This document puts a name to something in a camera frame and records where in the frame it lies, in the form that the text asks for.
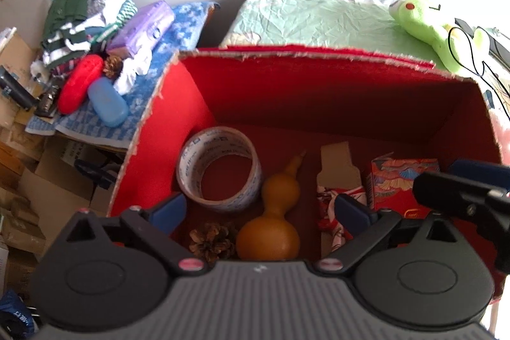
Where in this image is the pile of folded clothes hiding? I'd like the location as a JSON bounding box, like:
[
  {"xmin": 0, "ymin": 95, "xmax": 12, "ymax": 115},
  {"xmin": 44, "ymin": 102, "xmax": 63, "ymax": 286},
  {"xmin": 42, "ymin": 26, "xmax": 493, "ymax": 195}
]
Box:
[{"xmin": 40, "ymin": 0, "xmax": 137, "ymax": 71}]

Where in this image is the red patterned gift box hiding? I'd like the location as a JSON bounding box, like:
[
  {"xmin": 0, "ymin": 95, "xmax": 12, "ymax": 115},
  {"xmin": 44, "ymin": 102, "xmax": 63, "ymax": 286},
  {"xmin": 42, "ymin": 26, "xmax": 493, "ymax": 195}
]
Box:
[{"xmin": 367, "ymin": 156, "xmax": 439, "ymax": 219}]

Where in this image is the green frog plush toy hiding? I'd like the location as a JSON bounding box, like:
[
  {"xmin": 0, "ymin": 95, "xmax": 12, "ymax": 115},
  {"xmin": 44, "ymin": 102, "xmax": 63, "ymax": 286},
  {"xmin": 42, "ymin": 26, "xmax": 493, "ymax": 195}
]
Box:
[{"xmin": 389, "ymin": 0, "xmax": 470, "ymax": 76}]

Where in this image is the red white knotted tassel card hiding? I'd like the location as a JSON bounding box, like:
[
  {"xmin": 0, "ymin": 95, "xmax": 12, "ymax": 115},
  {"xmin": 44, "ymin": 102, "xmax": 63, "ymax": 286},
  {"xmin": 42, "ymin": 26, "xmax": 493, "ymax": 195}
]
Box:
[{"xmin": 317, "ymin": 141, "xmax": 368, "ymax": 257}]

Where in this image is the tan calabash gourd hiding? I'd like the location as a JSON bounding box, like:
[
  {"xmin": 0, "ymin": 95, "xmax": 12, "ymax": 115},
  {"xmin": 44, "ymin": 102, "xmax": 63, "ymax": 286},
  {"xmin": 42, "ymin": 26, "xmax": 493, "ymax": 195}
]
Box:
[{"xmin": 236, "ymin": 152, "xmax": 305, "ymax": 262}]

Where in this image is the blue oval case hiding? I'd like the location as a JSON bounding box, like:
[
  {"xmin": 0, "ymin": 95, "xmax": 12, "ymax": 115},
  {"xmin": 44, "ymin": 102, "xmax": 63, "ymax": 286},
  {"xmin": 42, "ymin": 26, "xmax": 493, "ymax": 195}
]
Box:
[{"xmin": 87, "ymin": 77, "xmax": 129, "ymax": 128}]

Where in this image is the green bed sheet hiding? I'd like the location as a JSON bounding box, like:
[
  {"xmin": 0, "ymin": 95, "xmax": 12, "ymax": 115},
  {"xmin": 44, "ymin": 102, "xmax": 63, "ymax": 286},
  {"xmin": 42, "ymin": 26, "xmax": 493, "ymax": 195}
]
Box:
[{"xmin": 221, "ymin": 0, "xmax": 442, "ymax": 67}]

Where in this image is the brown pine cone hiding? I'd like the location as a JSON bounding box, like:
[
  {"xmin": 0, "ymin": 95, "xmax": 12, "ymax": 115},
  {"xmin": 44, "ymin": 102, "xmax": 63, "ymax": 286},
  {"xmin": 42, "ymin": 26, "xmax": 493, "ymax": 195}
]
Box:
[{"xmin": 189, "ymin": 223, "xmax": 237, "ymax": 267}]

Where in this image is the clear packing tape roll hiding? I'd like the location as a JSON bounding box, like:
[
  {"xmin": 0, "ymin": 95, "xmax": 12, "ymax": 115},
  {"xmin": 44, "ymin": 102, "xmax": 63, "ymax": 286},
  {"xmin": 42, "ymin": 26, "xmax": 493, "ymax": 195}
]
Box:
[{"xmin": 176, "ymin": 127, "xmax": 262, "ymax": 211}]

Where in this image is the blue checkered towel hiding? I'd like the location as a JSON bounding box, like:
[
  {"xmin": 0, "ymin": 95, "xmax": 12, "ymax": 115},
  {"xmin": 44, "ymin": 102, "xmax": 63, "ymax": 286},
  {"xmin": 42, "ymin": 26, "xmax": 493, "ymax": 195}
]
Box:
[{"xmin": 25, "ymin": 2, "xmax": 219, "ymax": 148}]

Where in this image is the small pine cone on towel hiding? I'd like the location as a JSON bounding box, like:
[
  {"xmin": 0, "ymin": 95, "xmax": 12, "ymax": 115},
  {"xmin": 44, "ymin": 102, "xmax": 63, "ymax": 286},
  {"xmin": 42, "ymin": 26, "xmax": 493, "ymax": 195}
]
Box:
[{"xmin": 103, "ymin": 55, "xmax": 124, "ymax": 80}]

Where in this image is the large red cardboard box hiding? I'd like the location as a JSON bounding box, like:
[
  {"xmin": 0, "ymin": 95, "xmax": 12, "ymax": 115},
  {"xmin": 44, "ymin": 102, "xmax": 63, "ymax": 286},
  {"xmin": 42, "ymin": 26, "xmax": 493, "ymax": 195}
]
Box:
[{"xmin": 109, "ymin": 46, "xmax": 505, "ymax": 261}]

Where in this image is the purple tissue pack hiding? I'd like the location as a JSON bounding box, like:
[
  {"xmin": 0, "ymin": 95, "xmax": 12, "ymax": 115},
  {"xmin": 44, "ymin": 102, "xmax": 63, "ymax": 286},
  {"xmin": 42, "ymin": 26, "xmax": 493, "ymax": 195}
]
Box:
[{"xmin": 106, "ymin": 0, "xmax": 175, "ymax": 59}]

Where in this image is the black thermos bottle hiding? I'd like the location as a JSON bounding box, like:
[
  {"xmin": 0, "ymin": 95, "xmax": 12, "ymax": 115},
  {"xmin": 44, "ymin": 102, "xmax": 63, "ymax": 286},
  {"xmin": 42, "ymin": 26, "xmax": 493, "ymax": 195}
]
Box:
[{"xmin": 0, "ymin": 66, "xmax": 39, "ymax": 111}]

